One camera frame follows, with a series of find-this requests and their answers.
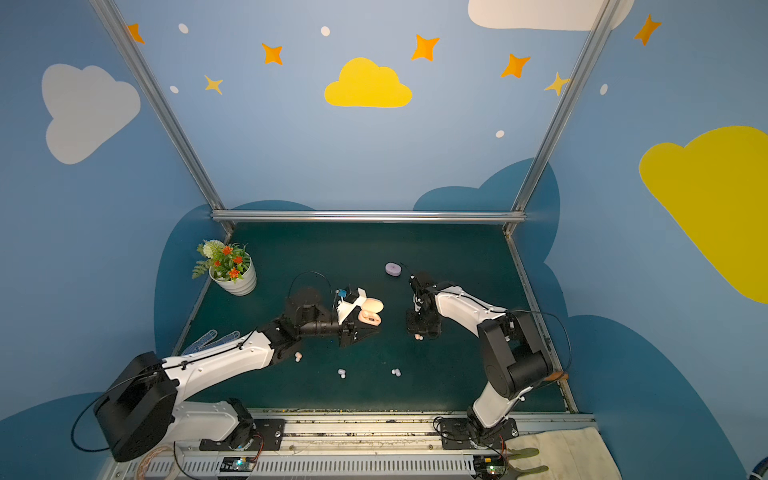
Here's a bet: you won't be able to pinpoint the green handled pliers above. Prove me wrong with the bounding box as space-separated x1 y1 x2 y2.
500 446 550 480

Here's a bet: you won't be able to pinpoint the blue garden fork tool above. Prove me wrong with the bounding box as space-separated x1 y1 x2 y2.
544 371 568 382

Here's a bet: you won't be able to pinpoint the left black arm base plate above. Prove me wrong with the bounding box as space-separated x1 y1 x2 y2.
199 418 286 452

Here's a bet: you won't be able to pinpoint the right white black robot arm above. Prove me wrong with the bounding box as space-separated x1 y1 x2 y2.
406 272 555 434

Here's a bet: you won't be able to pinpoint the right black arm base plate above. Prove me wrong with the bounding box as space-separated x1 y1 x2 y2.
433 416 519 450

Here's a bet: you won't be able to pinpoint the left green controller board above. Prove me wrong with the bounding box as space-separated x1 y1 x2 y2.
219 457 256 473

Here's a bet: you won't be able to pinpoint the white pot with flowers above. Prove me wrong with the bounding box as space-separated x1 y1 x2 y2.
192 240 257 297

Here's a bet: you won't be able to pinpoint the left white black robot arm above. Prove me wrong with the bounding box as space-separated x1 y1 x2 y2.
93 288 384 462

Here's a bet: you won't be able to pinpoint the purple earbud charging case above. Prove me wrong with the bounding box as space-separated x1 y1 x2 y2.
385 262 402 277

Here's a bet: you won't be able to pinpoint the blue dotted work glove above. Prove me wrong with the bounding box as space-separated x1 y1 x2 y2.
181 329 241 356

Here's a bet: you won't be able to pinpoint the green controller board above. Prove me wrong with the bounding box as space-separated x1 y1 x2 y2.
473 456 508 480
219 457 256 473

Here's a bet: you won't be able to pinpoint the pink earbud charging case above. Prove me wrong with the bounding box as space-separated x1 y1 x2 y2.
358 298 384 327

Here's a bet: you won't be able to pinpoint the beige cloth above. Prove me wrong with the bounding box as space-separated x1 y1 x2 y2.
503 427 622 480

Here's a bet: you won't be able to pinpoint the right green controller board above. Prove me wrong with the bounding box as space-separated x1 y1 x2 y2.
473 456 508 480

